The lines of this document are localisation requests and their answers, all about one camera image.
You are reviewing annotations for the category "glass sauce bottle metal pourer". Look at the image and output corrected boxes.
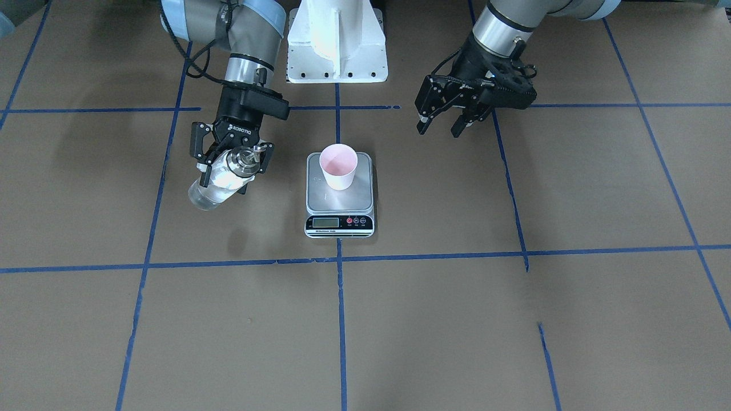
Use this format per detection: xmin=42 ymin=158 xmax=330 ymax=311
xmin=188 ymin=146 xmax=266 ymax=211

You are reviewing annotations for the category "digital kitchen scale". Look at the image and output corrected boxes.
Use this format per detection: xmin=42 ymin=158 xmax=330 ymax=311
xmin=304 ymin=152 xmax=376 ymax=237

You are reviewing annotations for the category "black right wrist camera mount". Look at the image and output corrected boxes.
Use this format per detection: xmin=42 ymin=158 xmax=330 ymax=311
xmin=238 ymin=84 xmax=291 ymax=120

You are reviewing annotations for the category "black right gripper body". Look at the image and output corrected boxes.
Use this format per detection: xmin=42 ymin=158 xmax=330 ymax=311
xmin=212 ymin=85 xmax=267 ymax=150

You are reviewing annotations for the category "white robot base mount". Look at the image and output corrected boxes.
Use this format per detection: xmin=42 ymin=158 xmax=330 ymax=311
xmin=286 ymin=1 xmax=389 ymax=84

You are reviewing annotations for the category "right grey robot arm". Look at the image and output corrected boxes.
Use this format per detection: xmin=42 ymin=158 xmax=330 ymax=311
xmin=159 ymin=1 xmax=290 ymax=210

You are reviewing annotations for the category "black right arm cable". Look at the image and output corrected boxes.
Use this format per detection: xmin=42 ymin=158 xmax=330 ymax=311
xmin=182 ymin=0 xmax=240 ymax=86

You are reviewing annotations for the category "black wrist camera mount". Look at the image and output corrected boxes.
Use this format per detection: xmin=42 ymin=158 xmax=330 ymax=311
xmin=238 ymin=84 xmax=291 ymax=120
xmin=487 ymin=55 xmax=537 ymax=110

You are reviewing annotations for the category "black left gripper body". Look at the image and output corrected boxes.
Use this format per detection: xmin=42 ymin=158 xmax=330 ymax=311
xmin=449 ymin=32 xmax=503 ymax=82

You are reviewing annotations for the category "pink paper cup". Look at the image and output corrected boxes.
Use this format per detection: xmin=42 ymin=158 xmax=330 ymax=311
xmin=319 ymin=143 xmax=358 ymax=191

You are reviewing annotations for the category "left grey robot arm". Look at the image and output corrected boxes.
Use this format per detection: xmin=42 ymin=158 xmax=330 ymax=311
xmin=415 ymin=1 xmax=619 ymax=138

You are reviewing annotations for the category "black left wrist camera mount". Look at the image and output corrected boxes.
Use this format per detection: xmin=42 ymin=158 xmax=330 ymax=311
xmin=487 ymin=55 xmax=537 ymax=110

